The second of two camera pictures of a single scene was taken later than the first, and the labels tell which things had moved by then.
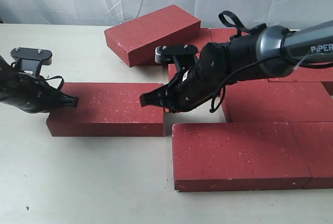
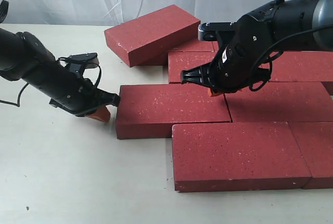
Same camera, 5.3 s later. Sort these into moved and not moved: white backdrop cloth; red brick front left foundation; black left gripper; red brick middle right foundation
Moved: black left gripper
Not moved: red brick front left foundation; white backdrop cloth; red brick middle right foundation
